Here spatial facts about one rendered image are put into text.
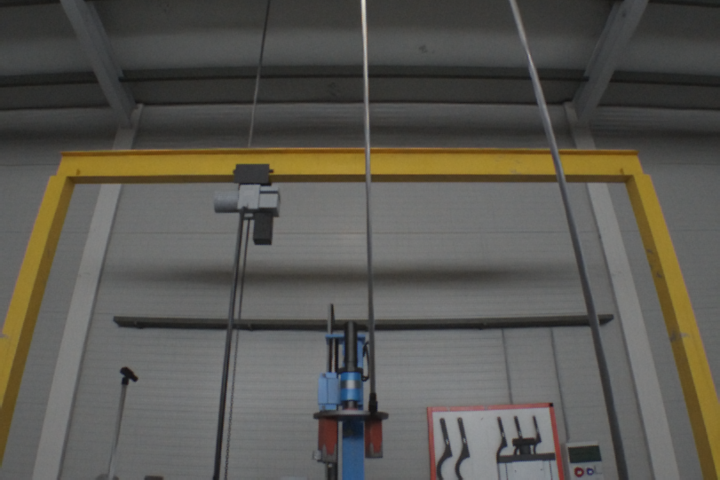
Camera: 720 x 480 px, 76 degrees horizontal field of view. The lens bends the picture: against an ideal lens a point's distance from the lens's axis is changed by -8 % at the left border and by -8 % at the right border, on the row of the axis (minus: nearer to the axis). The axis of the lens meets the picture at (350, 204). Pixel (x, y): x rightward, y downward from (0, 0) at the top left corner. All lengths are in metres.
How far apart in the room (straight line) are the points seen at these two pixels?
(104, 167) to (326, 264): 3.05
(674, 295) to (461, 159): 2.05
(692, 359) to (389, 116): 5.28
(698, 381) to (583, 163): 2.00
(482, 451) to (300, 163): 3.76
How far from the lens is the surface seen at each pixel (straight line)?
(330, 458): 3.88
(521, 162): 4.61
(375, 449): 4.04
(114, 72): 8.01
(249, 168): 4.30
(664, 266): 4.56
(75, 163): 5.03
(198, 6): 7.20
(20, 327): 4.42
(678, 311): 4.46
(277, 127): 7.69
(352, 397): 3.96
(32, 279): 4.52
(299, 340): 6.20
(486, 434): 6.15
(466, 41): 7.42
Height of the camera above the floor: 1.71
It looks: 29 degrees up
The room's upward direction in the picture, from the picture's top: straight up
